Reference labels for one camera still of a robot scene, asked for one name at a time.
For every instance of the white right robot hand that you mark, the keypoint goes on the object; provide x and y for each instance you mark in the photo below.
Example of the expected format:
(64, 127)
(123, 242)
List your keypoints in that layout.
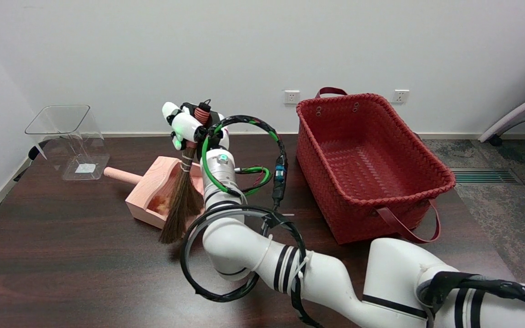
(187, 125)

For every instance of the brown straw hand broom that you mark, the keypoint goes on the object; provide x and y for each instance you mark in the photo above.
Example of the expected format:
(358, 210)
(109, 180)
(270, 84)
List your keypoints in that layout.
(181, 205)

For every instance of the wooden dustpan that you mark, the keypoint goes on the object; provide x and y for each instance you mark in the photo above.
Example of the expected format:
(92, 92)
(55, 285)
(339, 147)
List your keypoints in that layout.
(153, 187)

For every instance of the clear acrylic container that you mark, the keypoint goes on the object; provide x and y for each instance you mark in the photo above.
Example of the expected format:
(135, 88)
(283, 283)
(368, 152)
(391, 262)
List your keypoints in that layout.
(69, 136)

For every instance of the black stand foot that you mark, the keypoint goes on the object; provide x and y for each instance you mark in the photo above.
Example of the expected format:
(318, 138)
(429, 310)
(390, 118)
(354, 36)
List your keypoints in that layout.
(34, 152)

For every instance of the red woven basket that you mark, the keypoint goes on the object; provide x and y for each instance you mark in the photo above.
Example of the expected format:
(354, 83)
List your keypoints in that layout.
(372, 164)

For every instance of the metal floor vent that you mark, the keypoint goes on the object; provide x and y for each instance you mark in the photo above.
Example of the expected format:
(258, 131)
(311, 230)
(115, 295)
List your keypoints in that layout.
(486, 176)

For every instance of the office chair base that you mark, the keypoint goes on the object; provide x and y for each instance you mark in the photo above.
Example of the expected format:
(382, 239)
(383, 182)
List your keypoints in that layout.
(517, 111)

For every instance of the white wall outlet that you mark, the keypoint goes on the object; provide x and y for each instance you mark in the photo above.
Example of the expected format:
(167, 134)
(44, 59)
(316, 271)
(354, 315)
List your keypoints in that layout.
(400, 96)
(292, 96)

